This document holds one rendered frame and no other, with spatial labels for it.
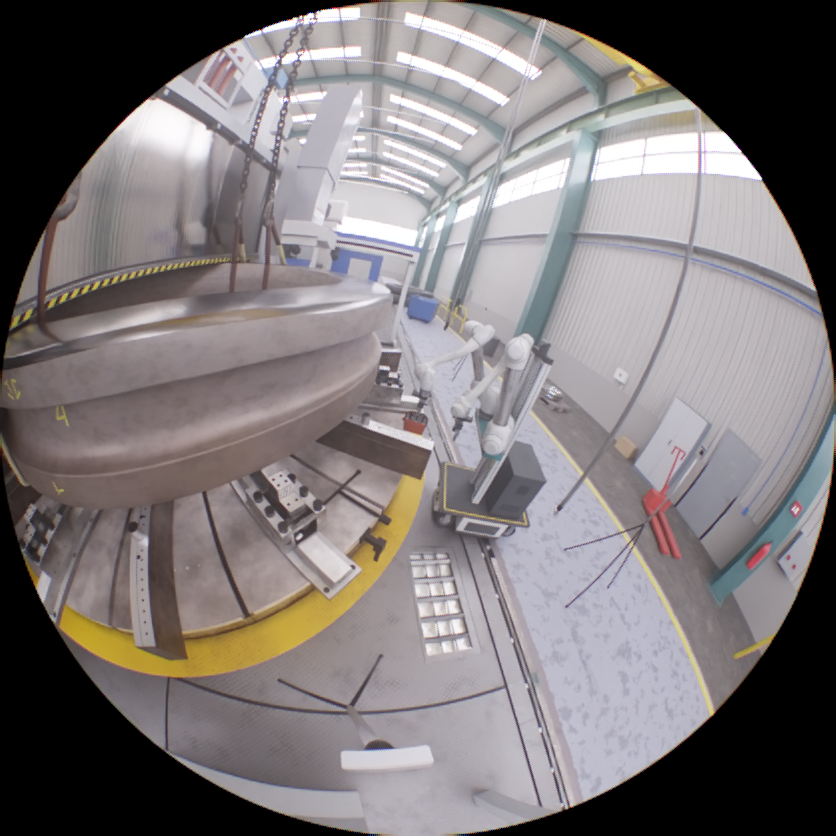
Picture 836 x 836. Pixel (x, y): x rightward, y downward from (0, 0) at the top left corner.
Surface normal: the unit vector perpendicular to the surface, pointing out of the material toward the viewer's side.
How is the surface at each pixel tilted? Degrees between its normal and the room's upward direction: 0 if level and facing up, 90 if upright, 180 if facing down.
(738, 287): 90
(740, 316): 90
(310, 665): 0
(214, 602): 0
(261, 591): 0
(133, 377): 90
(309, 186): 90
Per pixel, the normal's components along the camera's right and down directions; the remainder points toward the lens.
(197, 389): 0.71, 0.52
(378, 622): 0.26, -0.83
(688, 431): -0.95, -0.14
